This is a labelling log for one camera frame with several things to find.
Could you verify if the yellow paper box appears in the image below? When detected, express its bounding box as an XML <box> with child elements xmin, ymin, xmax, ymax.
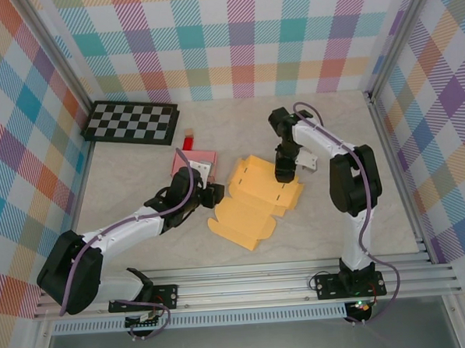
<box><xmin>203</xmin><ymin>151</ymin><xmax>308</xmax><ymax>254</ymax></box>

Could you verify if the small green circuit board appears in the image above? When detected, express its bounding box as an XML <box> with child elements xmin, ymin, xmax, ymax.
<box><xmin>125</xmin><ymin>312</ymin><xmax>164</xmax><ymax>329</ymax></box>

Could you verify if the pink paper box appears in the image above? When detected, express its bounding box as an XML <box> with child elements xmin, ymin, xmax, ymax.
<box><xmin>170</xmin><ymin>147</ymin><xmax>220</xmax><ymax>185</ymax></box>

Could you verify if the aluminium frame post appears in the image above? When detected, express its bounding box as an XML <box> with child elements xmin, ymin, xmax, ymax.
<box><xmin>359</xmin><ymin>0</ymin><xmax>446</xmax><ymax>101</ymax></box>
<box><xmin>16</xmin><ymin>0</ymin><xmax>97</xmax><ymax>115</ymax></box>

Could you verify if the circuit board with lit LED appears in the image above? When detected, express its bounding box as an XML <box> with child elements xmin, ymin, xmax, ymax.
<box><xmin>347</xmin><ymin>298</ymin><xmax>373</xmax><ymax>315</ymax></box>

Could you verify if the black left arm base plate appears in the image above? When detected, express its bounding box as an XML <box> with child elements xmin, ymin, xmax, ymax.
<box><xmin>107</xmin><ymin>283</ymin><xmax>181</xmax><ymax>315</ymax></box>

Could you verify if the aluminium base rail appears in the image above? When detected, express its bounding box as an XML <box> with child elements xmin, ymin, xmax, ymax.
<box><xmin>31</xmin><ymin>251</ymin><xmax>464</xmax><ymax>322</ymax></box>

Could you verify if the black and grey checkerboard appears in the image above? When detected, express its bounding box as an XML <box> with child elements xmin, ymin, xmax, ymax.
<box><xmin>78</xmin><ymin>96</ymin><xmax>183</xmax><ymax>152</ymax></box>

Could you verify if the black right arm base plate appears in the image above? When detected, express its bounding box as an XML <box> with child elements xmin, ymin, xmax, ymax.
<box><xmin>314</xmin><ymin>270</ymin><xmax>388</xmax><ymax>301</ymax></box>

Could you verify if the aluminium frame side rail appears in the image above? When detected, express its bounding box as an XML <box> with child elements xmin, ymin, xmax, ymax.
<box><xmin>366</xmin><ymin>89</ymin><xmax>435</xmax><ymax>267</ymax></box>

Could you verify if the slotted grey cable duct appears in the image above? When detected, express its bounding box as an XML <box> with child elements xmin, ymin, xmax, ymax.
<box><xmin>52</xmin><ymin>306</ymin><xmax>348</xmax><ymax>336</ymax></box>

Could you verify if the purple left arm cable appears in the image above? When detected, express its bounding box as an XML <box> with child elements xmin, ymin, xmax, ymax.
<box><xmin>51</xmin><ymin>146</ymin><xmax>205</xmax><ymax>346</ymax></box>

